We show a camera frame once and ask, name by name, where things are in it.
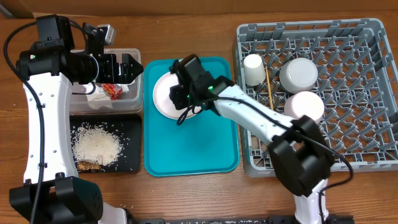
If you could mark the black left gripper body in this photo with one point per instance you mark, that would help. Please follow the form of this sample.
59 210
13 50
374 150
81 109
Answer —
107 70

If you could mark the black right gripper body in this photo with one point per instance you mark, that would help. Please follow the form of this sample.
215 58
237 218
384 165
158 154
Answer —
178 97

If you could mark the large pink plate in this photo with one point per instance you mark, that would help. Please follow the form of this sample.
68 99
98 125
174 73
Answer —
161 98

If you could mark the red wrapper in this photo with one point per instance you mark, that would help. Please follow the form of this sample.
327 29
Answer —
113 91

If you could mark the white napkin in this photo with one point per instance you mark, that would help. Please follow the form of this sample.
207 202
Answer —
125 88
96 97

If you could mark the rice pile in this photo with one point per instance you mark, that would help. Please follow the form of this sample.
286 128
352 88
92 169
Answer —
98 143

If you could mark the cream cup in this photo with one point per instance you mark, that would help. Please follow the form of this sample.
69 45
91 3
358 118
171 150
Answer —
254 71

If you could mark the wooden chopstick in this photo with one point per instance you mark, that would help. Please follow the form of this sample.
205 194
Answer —
271 101

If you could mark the brown food scrap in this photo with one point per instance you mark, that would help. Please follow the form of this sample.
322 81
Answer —
84 166

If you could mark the grey bowl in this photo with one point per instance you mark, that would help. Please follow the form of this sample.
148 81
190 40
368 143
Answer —
298 75

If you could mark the small pink plate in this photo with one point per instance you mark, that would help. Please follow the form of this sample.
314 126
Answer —
305 103

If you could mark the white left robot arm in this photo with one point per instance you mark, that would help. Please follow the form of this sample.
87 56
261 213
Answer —
52 190

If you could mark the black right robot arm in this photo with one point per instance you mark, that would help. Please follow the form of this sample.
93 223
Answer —
301 160

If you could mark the grey dishwasher rack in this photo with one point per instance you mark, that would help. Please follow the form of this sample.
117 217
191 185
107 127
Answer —
357 81

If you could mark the black right motor box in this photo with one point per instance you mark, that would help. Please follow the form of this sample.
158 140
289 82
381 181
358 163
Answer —
191 74

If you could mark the clear plastic bin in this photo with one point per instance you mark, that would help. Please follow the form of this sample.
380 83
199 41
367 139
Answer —
130 102

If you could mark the black plastic tray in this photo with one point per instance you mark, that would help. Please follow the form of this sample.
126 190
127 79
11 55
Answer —
131 128

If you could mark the teal serving tray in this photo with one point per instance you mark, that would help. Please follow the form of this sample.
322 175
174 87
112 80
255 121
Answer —
203 144

